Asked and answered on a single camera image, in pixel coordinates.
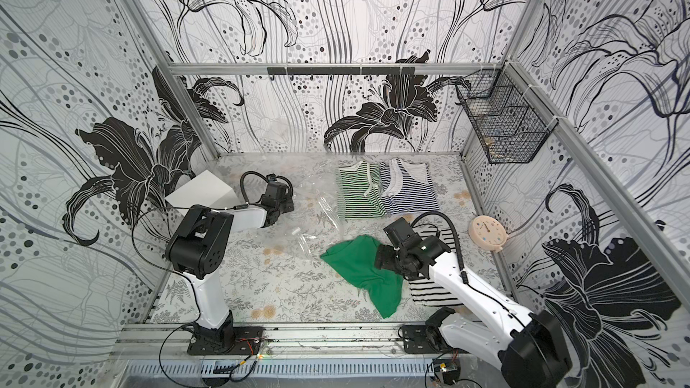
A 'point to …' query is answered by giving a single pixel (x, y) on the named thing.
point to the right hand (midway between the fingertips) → (388, 260)
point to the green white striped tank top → (359, 191)
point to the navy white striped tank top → (407, 187)
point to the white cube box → (205, 189)
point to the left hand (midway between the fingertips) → (286, 202)
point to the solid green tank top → (357, 259)
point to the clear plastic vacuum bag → (317, 218)
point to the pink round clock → (488, 233)
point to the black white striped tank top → (422, 291)
